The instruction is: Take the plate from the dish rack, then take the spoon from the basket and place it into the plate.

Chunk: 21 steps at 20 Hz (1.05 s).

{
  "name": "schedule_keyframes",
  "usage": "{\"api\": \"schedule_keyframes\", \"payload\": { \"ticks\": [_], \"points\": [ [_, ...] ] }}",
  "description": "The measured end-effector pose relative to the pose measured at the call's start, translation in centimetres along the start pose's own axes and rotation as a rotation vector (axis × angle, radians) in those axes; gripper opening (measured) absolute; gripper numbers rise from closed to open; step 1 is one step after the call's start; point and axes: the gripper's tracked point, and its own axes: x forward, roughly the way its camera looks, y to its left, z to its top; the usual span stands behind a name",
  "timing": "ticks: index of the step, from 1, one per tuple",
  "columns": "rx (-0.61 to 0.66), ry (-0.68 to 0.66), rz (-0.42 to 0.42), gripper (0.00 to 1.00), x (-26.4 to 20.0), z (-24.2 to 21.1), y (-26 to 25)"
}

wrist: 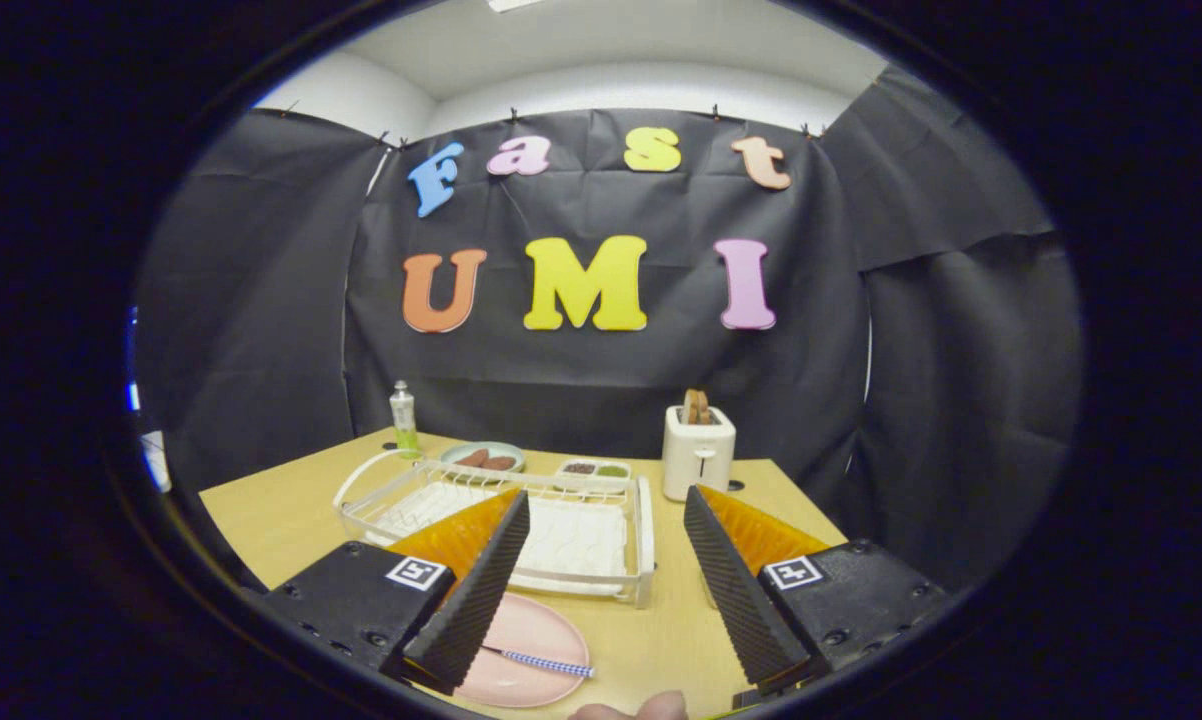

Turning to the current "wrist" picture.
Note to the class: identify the ceiling light panel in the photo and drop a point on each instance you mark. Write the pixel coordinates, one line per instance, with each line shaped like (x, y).
(516, 4)

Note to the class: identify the light blue plate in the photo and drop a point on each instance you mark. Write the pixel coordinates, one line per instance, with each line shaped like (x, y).
(506, 449)

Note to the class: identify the pink plate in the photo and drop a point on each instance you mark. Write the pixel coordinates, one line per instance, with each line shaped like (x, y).
(536, 630)

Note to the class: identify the white divided tray of beans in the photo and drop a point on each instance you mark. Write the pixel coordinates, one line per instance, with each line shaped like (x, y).
(593, 478)

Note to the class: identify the black backdrop cloth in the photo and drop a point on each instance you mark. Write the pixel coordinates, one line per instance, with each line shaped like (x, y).
(911, 350)

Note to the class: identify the brown meat patty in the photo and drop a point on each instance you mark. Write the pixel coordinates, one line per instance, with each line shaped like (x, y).
(472, 458)
(499, 463)

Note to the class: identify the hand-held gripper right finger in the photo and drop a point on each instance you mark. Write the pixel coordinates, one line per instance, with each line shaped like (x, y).
(736, 590)

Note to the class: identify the white toaster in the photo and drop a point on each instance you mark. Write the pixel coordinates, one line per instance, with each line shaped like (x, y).
(696, 455)

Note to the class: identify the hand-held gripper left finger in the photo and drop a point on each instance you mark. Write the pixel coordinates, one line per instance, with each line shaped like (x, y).
(471, 600)

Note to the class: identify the clear bottle with green liquid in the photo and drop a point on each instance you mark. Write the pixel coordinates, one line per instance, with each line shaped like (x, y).
(404, 420)

